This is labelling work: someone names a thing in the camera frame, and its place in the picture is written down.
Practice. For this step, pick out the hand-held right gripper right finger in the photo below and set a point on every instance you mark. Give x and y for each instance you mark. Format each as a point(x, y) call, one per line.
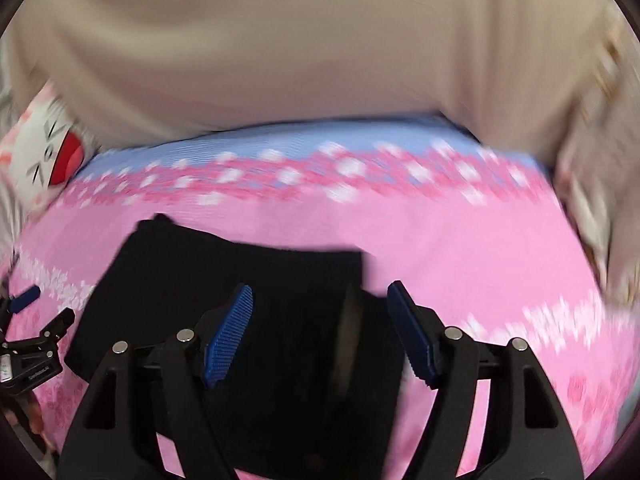
point(412, 335)

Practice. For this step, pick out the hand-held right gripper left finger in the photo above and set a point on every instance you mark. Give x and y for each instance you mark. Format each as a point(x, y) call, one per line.
point(227, 335)

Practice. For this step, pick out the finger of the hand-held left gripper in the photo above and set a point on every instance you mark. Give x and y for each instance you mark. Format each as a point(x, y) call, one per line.
point(57, 327)
point(25, 297)

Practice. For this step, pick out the black pants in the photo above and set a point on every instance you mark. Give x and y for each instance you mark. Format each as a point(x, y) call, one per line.
point(165, 270)

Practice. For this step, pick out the white satin cloth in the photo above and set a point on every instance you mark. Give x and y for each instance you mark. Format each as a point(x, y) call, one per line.
point(10, 225)

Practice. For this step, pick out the pink rose bedsheet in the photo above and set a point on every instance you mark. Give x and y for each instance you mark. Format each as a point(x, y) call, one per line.
point(450, 240)

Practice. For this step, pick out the cat face pillow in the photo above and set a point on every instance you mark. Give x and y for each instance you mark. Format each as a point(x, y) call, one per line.
point(35, 150)

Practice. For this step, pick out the pale floral blanket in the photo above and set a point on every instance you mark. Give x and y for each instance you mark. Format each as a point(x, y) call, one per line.
point(590, 200)

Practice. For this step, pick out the beige cloth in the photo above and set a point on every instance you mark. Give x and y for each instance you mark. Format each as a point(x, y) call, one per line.
point(300, 35)

